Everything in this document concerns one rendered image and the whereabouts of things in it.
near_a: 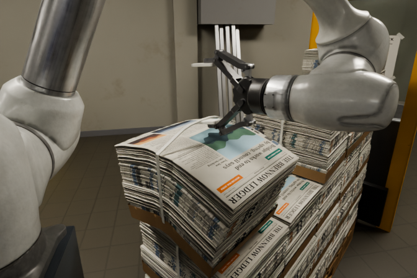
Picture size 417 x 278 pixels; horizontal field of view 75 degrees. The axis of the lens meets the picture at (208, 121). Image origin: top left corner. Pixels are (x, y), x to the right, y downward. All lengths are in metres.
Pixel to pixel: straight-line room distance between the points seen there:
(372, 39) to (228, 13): 3.10
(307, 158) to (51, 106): 0.88
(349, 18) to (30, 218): 0.64
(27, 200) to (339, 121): 0.50
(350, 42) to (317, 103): 0.14
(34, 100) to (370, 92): 0.57
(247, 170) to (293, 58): 3.78
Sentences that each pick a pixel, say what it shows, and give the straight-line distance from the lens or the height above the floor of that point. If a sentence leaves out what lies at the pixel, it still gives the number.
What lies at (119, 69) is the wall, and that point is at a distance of 3.86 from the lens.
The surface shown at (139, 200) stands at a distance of 0.79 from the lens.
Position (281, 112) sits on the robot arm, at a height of 1.24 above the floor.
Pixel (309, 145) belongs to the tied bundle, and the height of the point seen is 0.97.
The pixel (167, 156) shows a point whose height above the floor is 1.12.
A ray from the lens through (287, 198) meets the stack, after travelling 1.02.
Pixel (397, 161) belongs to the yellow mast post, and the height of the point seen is 0.56.
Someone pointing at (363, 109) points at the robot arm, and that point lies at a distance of 0.47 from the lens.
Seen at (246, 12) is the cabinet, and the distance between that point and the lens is 3.68.
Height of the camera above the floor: 1.38
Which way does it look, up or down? 18 degrees down
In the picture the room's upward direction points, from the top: straight up
